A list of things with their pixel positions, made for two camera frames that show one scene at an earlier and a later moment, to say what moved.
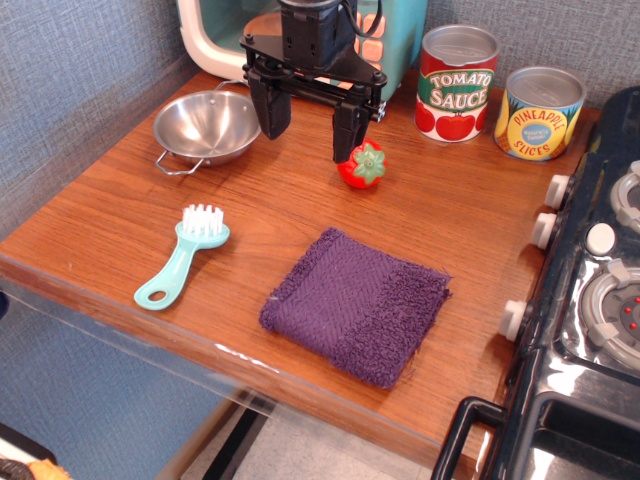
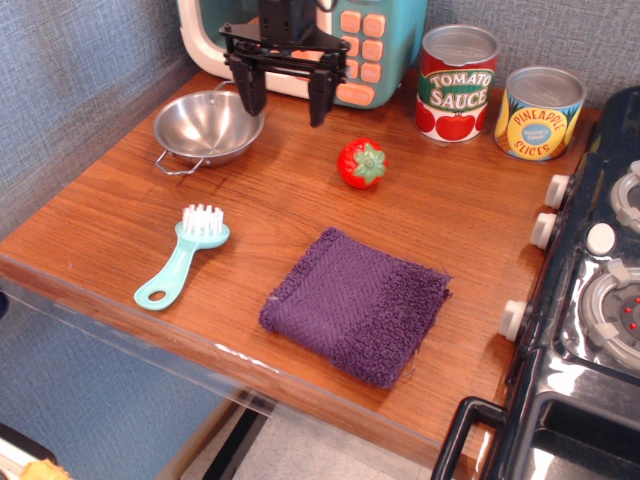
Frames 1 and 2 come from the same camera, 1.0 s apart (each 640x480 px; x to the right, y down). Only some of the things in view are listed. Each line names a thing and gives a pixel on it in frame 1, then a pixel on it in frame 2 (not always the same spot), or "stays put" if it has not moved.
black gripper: x=317 y=51 to x=287 y=39
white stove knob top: x=557 y=188 stays put
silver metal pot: x=208 y=126 stays put
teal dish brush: x=202 y=226 stays put
